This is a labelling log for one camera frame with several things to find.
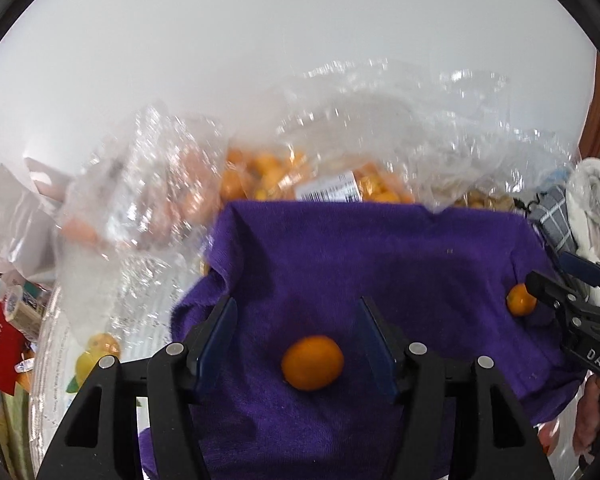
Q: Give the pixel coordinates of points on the pile of brown longans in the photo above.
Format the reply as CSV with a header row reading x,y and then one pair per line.
x,y
485,201

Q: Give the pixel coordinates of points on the fruit print tablecloth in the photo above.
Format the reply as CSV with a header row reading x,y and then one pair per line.
x,y
55,350

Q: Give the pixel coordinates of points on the white barcode label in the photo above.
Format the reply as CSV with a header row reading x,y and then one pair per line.
x,y
330,187

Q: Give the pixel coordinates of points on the small white green box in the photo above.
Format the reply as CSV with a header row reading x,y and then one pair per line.
x,y
25,307

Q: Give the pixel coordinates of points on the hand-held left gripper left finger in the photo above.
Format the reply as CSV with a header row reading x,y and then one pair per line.
x,y
220,340

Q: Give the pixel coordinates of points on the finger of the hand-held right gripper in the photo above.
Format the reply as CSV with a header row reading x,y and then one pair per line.
x,y
582,266
547,287

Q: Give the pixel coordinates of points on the white striped towel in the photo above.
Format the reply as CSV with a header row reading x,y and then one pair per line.
x,y
597,210

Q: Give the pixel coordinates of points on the crumpled clear plastic bag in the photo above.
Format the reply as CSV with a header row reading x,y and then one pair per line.
x,y
130,200

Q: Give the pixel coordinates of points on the orange mandarin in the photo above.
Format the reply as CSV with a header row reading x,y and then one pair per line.
x,y
520,300
312,362

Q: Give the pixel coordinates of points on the person's right hand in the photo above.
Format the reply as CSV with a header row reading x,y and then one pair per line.
x,y
591,412

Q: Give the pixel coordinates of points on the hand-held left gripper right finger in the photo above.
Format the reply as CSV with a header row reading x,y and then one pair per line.
x,y
377,345

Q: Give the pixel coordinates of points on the grey checked cloth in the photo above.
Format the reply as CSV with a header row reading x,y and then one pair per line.
x,y
555,220

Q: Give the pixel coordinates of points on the large clear plastic bag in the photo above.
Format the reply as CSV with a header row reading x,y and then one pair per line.
x,y
405,120

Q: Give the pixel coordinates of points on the white paper bag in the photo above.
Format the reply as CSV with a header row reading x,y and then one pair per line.
x,y
15,220

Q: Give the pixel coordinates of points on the purple towel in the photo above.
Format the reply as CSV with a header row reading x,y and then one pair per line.
x,y
330,270

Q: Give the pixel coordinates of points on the pile of small kumquats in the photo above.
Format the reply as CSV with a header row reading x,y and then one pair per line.
x,y
265,170

